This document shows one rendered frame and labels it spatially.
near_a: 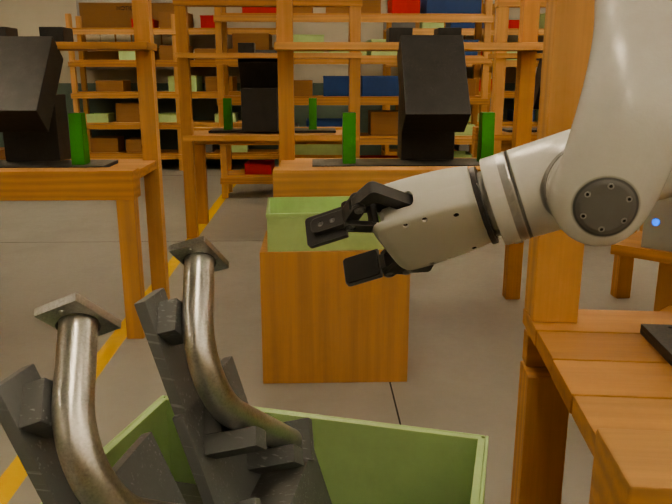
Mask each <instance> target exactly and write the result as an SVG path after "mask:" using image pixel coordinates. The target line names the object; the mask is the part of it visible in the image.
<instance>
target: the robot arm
mask: <svg viewBox="0 0 672 504"><path fill-rule="evenodd" d="M479 164H480V169H481V171H479V172H478V171H477V169H476V167H475V166H474V167H471V168H469V169H468V167H467V166H461V167H453V168H446V169H441V170H436V171H431V172H427V173H423V174H419V175H415V176H411V177H408V178H404V179H400V180H397V181H394V182H390V183H387V184H384V185H383V184H380V183H377V182H374V181H370V182H368V183H366V184H365V185H364V186H363V187H362V188H361V189H360V190H358V191H357V192H355V193H353V194H351V196H350V197H349V199H348V200H347V201H344V202H342V203H341V207H338V208H335V209H332V210H329V211H326V212H323V213H320V214H317V215H314V216H312V217H309V218H307V219H306V220H305V227H306V236H307V245H308V246H309V247H310V248H312V249H313V248H317V247H320V246H323V245H326V244H329V243H332V242H335V241H338V240H342V239H345V238H348V237H349V234H348V232H363V233H374V235H375V236H376V238H377V239H378V241H379V242H380V243H381V244H382V246H383V247H384V248H385V249H383V250H382V251H381V252H380V253H379V250H378V249H374V250H371V251H368V252H364V253H361V254H358V255H355V256H351V257H348V258H345V259H344V260H343V266H344V274H345V282H346V284H347V285H348V286H349V287H351V286H355V285H358V284H362V283H365V282H368V281H372V280H375V279H378V278H382V277H383V273H384V277H387V278H390V277H393V276H395V275H396V274H402V275H409V274H411V273H420V272H429V271H431V269H432V267H433V265H434V264H437V263H440V262H443V261H446V260H449V259H452V258H455V257H457V256H460V255H463V254H465V253H468V252H471V251H473V250H475V249H478V248H480V247H483V246H485V245H487V244H489V243H491V242H492V244H496V243H499V237H498V236H502V239H503V241H504V243H505V244H506V245H510V244H514V243H515V244H518V243H521V242H523V241H524V240H527V239H530V238H532V237H533V238H534V237H537V236H541V235H544V234H547V233H551V232H554V231H558V230H561V229H562V230H563V231H564V232H565V233H566V234H567V235H568V236H569V237H571V238H572V239H574V240H576V241H578V242H580V243H583V244H586V245H591V246H609V245H613V244H616V243H618V242H621V241H623V240H625V239H626V238H628V237H629V236H630V235H632V234H633V233H634V232H635V231H636V230H637V229H638V228H639V227H640V226H641V225H642V224H643V223H644V221H645V220H646V219H647V217H648V216H649V214H650V213H651V211H652V209H653V208H654V206H655V204H656V202H657V201H659V200H663V199H666V198H670V197H672V0H595V3H594V29H593V38H592V45H591V51H590V56H589V61H588V66H587V71H586V75H585V79H584V84H583V88H582V91H581V95H580V99H579V103H578V106H577V110H576V113H575V117H574V120H573V123H572V127H571V129H568V130H565V131H562V132H559V133H556V134H553V135H550V136H547V137H544V138H541V139H538V140H535V141H532V142H530V143H527V144H524V145H521V146H518V147H515V148H512V149H509V150H506V151H503V152H500V153H497V154H494V155H491V156H488V157H485V158H482V159H480V160H479ZM364 213H367V215H368V221H359V219H360V218H361V217H362V215H363V214H364ZM378 216H379V217H380V220H381V222H379V220H378Z"/></svg>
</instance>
